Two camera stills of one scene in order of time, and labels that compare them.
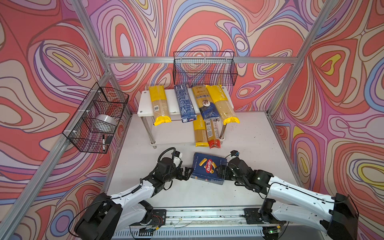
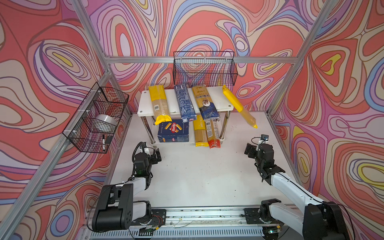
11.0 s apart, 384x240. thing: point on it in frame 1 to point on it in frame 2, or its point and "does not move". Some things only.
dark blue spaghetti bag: x=208 y=110 does not move
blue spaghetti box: x=187 y=111 does not move
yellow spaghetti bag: x=200 y=132 does not move
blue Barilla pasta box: x=204 y=168 to x=174 y=131
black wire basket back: x=204 y=68 does not move
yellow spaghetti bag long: x=159 y=105 does not move
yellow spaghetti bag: x=225 y=110 to x=250 y=118
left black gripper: x=186 y=176 to x=153 y=160
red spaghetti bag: x=212 y=127 does not move
